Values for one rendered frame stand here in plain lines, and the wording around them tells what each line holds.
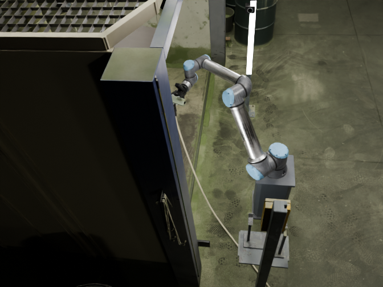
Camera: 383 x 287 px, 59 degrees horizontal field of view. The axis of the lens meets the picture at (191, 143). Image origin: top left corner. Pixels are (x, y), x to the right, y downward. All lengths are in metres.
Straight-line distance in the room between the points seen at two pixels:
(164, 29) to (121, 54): 0.20
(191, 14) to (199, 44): 0.42
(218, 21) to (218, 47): 0.37
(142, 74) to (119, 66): 0.09
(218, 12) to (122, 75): 3.21
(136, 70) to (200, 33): 3.33
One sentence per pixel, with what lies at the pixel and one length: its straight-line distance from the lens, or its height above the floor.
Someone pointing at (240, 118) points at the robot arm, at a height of 1.22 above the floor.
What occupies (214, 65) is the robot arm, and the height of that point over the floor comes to 1.30.
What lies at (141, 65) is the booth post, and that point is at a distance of 1.17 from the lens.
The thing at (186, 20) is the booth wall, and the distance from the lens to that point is 4.38.
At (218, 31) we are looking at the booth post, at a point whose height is 0.58.
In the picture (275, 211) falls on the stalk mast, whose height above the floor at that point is 1.64.
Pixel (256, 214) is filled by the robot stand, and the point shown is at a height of 0.05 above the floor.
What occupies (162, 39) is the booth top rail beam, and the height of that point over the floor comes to 2.29.
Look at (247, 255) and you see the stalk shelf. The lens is 2.35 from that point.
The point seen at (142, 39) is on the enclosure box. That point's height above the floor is 1.66.
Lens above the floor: 2.99
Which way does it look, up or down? 51 degrees down
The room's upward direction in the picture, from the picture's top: 8 degrees counter-clockwise
